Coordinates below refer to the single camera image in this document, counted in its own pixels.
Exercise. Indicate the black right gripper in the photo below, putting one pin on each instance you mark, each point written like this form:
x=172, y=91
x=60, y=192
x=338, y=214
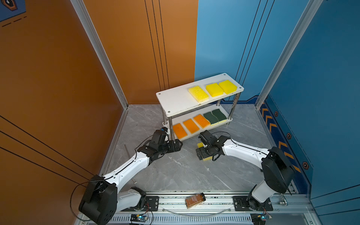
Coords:
x=202, y=154

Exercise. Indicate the brown spice jar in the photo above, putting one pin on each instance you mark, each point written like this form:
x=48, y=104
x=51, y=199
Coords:
x=195, y=200

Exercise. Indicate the aluminium front rail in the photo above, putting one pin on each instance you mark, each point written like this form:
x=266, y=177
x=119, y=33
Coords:
x=228, y=208

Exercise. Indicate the aluminium corner post left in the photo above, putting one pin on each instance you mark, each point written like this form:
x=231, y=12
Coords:
x=86, y=21

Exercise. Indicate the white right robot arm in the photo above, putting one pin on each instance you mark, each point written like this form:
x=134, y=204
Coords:
x=277, y=169

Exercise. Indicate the green circuit board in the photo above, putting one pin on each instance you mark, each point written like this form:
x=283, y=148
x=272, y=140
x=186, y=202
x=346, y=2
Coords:
x=139, y=218
x=260, y=219

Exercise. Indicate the aluminium corner post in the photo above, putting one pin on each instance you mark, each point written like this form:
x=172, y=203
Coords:
x=294, y=39
x=86, y=21

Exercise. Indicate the green circuit board right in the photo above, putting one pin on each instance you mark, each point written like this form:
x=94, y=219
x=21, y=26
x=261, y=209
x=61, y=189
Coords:
x=260, y=219

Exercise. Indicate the aluminium corner post right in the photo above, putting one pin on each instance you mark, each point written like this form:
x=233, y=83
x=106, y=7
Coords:
x=294, y=39

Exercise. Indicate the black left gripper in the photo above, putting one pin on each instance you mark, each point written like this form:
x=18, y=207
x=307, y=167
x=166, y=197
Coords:
x=178, y=147

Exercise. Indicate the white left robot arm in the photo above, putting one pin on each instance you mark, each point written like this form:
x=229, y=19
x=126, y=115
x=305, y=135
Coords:
x=104, y=197

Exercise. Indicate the green yellow sponge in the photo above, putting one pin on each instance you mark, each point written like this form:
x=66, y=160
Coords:
x=219, y=115
x=211, y=118

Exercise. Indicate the yellow sponge top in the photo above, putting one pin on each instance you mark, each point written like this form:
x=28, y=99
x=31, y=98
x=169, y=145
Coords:
x=227, y=87

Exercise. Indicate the yellow sponge bottom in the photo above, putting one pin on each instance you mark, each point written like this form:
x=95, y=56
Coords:
x=198, y=94

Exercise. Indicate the white two-tier metal shelf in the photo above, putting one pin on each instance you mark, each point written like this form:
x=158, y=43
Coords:
x=178, y=105

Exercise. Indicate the orange sponge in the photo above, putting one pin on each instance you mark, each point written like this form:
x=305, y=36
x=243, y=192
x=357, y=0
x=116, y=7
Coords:
x=191, y=126
x=201, y=121
x=179, y=131

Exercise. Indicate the green circuit board left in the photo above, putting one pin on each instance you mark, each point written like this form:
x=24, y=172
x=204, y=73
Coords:
x=139, y=218

